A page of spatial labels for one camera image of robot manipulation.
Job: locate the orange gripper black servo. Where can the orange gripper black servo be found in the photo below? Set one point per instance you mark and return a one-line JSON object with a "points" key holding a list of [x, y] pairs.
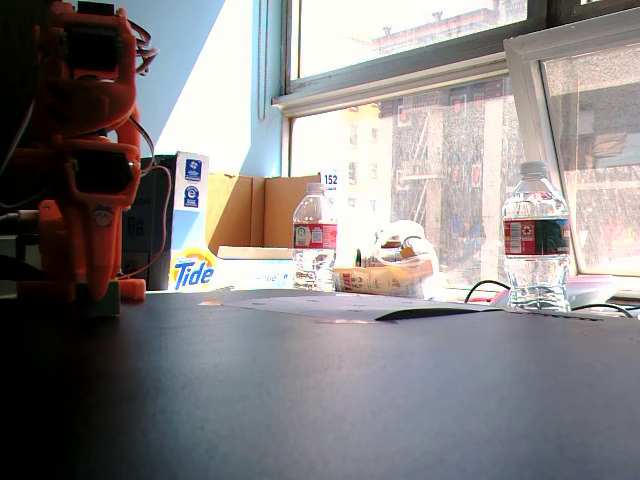
{"points": [[84, 235]]}

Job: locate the green cube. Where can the green cube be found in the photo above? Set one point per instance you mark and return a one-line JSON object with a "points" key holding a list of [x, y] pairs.
{"points": [[114, 300]]}

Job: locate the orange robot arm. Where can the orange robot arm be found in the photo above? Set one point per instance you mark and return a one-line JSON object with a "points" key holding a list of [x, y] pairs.
{"points": [[90, 100]]}

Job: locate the white grid paper sheet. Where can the white grid paper sheet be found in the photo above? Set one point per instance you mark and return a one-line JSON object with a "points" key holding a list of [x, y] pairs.
{"points": [[340, 305]]}

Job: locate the black box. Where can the black box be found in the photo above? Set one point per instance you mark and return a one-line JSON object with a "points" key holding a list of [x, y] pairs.
{"points": [[147, 225]]}

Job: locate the white box device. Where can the white box device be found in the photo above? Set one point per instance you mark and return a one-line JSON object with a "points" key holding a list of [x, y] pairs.
{"points": [[20, 260]]}

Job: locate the Tide detergent box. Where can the Tide detergent box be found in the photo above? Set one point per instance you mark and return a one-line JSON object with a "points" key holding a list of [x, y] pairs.
{"points": [[192, 235]]}

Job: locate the pink tape piece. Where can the pink tape piece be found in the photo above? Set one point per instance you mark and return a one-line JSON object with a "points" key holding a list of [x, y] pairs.
{"points": [[211, 302]]}

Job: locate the flat white blue box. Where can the flat white blue box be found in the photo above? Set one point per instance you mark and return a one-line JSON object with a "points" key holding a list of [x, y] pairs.
{"points": [[255, 272]]}

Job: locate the brown cardboard box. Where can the brown cardboard box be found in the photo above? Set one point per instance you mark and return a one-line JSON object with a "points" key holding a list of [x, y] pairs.
{"points": [[280, 210]]}

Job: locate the small clear water bottle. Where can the small clear water bottle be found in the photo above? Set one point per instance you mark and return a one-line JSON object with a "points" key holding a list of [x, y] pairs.
{"points": [[314, 235]]}

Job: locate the white sign with number 152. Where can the white sign with number 152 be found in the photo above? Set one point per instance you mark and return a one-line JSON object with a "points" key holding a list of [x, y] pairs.
{"points": [[330, 179]]}

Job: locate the yellow printed snack package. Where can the yellow printed snack package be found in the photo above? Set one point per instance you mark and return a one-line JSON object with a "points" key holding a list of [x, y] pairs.
{"points": [[380, 282]]}

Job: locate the white plastic bag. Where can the white plastic bag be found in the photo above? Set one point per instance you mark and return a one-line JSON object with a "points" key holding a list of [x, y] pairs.
{"points": [[407, 235]]}

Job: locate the large clear water bottle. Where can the large clear water bottle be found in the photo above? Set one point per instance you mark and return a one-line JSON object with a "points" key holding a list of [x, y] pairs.
{"points": [[536, 240]]}

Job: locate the white framed window screen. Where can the white framed window screen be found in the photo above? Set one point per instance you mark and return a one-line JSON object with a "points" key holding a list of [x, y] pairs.
{"points": [[530, 100]]}

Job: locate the window frame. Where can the window frame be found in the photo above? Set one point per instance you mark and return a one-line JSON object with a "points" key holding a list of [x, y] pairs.
{"points": [[390, 82]]}

